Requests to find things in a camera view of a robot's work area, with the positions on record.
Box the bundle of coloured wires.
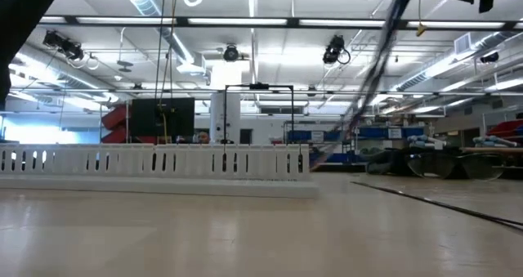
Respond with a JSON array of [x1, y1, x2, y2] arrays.
[[310, 0, 421, 172]]

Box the white slotted cable raceway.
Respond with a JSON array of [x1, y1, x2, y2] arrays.
[[0, 143, 311, 184]]

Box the white vent grille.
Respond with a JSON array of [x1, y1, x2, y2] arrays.
[[454, 32, 473, 56]]

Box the yellow hanging tag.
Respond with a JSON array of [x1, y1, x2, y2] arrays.
[[415, 0, 428, 38]]

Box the pale material roll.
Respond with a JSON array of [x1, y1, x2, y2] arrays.
[[406, 134, 448, 150], [472, 135, 512, 149]]

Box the brown wooden bench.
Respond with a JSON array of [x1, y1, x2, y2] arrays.
[[460, 146, 523, 155]]

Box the blue bin shelf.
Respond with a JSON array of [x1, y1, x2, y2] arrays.
[[285, 124, 427, 164]]

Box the dark safety glasses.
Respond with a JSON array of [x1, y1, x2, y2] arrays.
[[406, 151, 507, 182]]

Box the overhead light bar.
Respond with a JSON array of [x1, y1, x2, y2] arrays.
[[38, 15, 523, 30]]

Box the white pillar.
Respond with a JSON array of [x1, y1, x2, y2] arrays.
[[209, 92, 242, 145]]

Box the black monitor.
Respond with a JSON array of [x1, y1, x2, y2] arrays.
[[130, 97, 196, 139]]

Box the ceiling pendant fixture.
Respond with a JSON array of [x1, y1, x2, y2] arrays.
[[116, 26, 135, 74]]

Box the black ceiling camera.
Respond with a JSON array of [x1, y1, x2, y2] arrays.
[[479, 51, 500, 65], [322, 34, 352, 65], [42, 29, 86, 62], [222, 43, 241, 63]]

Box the silver ventilation duct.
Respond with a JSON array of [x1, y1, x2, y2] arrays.
[[117, 0, 196, 65], [390, 30, 523, 92]]

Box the black station frame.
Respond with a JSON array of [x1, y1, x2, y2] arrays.
[[222, 82, 296, 145]]

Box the black hanging cable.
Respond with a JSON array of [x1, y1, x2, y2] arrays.
[[153, 0, 168, 102]]

